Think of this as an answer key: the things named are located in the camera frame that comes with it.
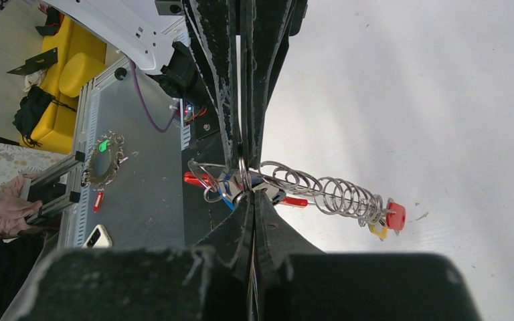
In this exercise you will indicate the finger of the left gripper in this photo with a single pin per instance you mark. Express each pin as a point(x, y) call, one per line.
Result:
point(265, 28)
point(212, 32)

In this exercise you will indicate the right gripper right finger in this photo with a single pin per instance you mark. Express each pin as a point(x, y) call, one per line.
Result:
point(293, 285)

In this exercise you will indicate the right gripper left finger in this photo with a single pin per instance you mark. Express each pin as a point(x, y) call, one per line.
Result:
point(173, 283)

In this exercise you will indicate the keyring with coloured keys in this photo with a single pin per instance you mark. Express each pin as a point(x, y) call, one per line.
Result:
point(331, 196)

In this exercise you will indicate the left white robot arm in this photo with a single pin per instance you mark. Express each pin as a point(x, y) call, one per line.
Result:
point(155, 36)

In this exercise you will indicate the white smartphone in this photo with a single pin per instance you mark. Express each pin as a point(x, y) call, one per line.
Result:
point(99, 238)

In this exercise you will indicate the yellow sofa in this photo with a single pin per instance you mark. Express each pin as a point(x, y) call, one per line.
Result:
point(81, 57)

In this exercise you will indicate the small red key tag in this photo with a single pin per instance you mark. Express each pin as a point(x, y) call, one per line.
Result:
point(98, 201)

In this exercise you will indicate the black bag on sofa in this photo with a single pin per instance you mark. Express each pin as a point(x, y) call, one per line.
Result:
point(32, 109)

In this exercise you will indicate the pink cloth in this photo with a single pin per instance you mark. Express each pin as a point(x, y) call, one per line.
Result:
point(15, 207)

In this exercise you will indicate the aluminium frame rail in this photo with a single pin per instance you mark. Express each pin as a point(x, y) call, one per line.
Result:
point(78, 198)

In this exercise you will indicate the ornate oval metal frame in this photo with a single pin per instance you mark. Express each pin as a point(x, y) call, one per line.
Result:
point(104, 161)

